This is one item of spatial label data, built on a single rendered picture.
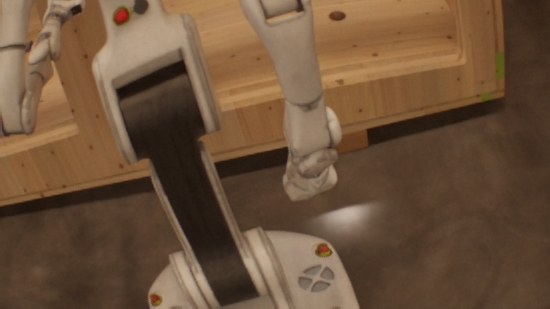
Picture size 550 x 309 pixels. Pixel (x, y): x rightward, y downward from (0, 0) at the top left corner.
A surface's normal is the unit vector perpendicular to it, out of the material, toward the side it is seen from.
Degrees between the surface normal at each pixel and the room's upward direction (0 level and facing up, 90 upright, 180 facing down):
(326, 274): 0
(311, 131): 87
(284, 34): 75
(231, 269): 34
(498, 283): 0
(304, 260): 0
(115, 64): 58
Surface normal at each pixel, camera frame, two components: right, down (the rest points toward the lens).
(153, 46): 0.17, 0.20
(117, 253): -0.18, -0.66
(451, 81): 0.13, 0.72
